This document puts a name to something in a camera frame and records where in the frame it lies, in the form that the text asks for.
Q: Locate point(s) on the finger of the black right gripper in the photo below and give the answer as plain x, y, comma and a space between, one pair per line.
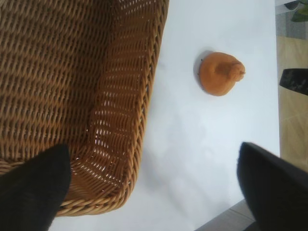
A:
296, 80

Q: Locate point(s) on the orange bun-shaped bread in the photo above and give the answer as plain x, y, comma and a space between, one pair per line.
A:
216, 79

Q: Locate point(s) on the green potted plant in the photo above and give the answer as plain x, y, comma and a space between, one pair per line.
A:
300, 15

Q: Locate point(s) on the brown woven wicker basket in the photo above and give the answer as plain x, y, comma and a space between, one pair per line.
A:
60, 72

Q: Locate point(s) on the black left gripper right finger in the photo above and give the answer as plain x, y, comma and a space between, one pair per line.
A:
276, 192

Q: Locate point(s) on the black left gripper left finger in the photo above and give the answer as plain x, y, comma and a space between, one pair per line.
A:
31, 192

